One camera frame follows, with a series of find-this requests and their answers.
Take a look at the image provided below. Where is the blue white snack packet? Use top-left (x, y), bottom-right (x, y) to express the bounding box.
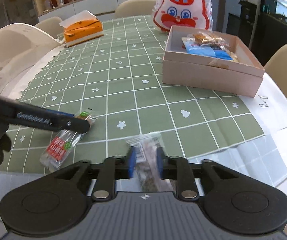
top-left (181, 37), bottom-right (232, 61)

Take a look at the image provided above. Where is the black fish tank stand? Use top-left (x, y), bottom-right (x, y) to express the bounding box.
top-left (226, 0), bottom-right (287, 65)

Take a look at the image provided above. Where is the clear packet red label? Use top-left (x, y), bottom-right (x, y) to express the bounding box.
top-left (39, 107), bottom-right (98, 170)

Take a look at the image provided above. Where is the white cabinet counter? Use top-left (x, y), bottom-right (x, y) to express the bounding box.
top-left (38, 0), bottom-right (128, 21)

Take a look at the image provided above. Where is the orange tissue box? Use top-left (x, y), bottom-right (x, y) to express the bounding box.
top-left (59, 10), bottom-right (103, 47)

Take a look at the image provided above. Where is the clear golden pastry packet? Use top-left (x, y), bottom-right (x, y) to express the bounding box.
top-left (187, 31), bottom-right (230, 47)

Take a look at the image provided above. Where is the clear packet brown snack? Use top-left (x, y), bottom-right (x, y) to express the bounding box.
top-left (126, 132), bottom-right (175, 192)

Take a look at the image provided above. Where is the green checked tablecloth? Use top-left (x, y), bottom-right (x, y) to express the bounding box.
top-left (0, 15), bottom-right (267, 173)

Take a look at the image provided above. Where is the pink cardboard box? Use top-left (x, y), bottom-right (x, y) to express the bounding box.
top-left (162, 25), bottom-right (265, 98)

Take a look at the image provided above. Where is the red white rabbit plush bag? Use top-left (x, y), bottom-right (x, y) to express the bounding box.
top-left (152, 0), bottom-right (213, 31)

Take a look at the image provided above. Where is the beige chair far left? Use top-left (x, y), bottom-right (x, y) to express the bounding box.
top-left (35, 16), bottom-right (63, 38)

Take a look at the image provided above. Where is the beige chair near left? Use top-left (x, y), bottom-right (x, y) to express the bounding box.
top-left (0, 23), bottom-right (60, 93)

